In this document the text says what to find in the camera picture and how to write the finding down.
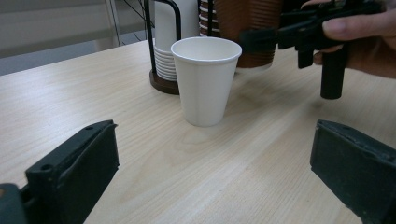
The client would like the stack of brown cups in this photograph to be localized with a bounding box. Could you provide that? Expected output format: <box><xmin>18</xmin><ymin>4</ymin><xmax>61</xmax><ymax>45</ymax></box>
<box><xmin>199</xmin><ymin>0</ymin><xmax>220</xmax><ymax>38</ymax></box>

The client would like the white metal post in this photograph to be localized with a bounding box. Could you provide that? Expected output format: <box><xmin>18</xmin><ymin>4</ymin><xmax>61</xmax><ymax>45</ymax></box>
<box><xmin>104</xmin><ymin>0</ymin><xmax>123</xmax><ymax>49</ymax></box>

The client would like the white paper cup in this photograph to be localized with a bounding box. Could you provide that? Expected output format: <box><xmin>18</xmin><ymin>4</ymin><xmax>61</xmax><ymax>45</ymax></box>
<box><xmin>170</xmin><ymin>35</ymin><xmax>243</xmax><ymax>128</ymax></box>

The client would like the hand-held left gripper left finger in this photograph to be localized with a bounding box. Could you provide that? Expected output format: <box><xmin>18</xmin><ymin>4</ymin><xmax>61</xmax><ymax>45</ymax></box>
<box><xmin>19</xmin><ymin>119</ymin><xmax>120</xmax><ymax>224</ymax></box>

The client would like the brown paper cup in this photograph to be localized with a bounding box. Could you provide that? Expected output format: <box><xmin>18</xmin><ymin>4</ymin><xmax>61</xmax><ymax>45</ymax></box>
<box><xmin>214</xmin><ymin>0</ymin><xmax>285</xmax><ymax>71</ymax></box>

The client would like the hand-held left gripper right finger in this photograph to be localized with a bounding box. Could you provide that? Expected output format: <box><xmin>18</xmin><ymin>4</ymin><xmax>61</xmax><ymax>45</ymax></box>
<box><xmin>309</xmin><ymin>119</ymin><xmax>396</xmax><ymax>224</ymax></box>

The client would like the dark brown double cup holder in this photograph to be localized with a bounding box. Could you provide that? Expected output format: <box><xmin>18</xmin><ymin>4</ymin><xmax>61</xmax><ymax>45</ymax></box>
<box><xmin>143</xmin><ymin>0</ymin><xmax>216</xmax><ymax>96</ymax></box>

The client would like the stack of white cups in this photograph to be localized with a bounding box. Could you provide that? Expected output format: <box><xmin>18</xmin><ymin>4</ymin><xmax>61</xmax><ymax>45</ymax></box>
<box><xmin>153</xmin><ymin>0</ymin><xmax>201</xmax><ymax>83</ymax></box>

